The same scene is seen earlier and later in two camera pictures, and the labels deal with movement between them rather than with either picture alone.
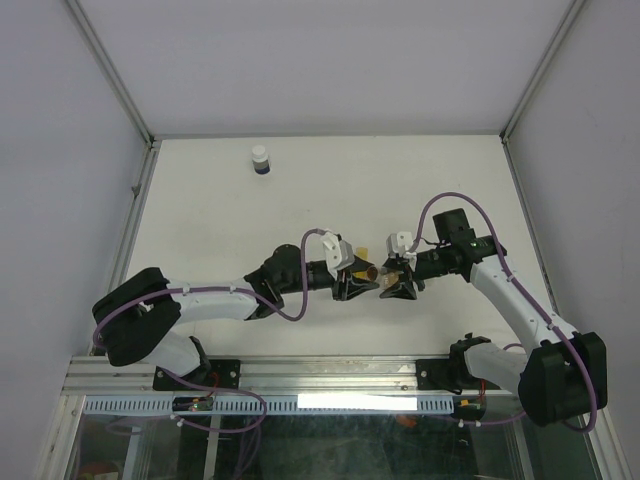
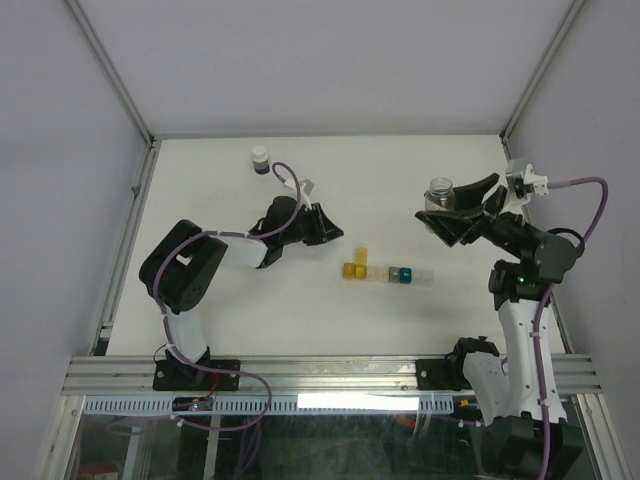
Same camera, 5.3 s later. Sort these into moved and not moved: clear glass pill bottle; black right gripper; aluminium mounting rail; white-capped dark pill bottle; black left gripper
Moved: black left gripper; black right gripper; clear glass pill bottle
Not moved: aluminium mounting rail; white-capped dark pill bottle
